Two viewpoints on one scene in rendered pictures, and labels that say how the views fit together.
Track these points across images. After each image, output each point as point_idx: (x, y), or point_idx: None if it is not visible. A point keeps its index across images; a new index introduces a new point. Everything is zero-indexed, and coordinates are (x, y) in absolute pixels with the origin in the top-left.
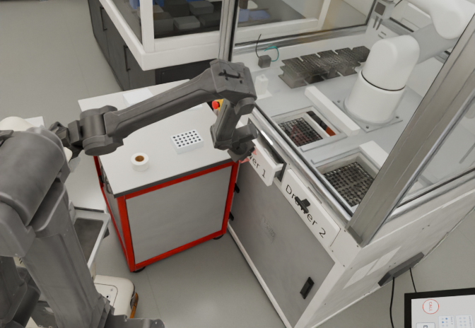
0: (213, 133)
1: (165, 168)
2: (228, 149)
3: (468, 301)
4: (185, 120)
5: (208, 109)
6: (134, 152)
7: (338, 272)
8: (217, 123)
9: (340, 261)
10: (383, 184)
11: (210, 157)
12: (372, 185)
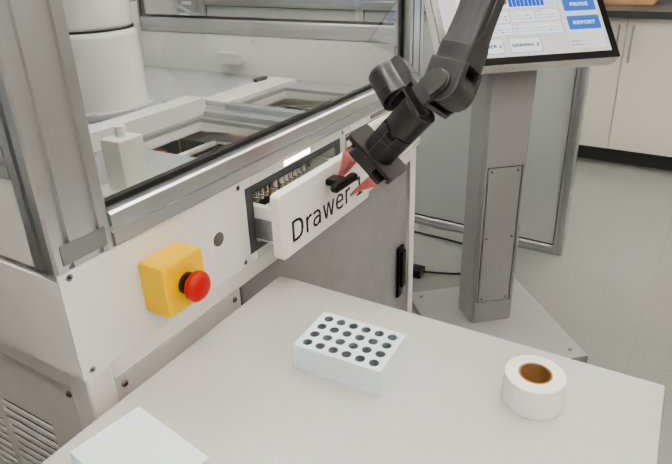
0: (478, 59)
1: (476, 352)
2: (387, 175)
3: (446, 15)
4: (241, 422)
5: (130, 403)
6: (512, 444)
7: (414, 165)
8: None
9: (415, 144)
10: None
11: (347, 307)
12: None
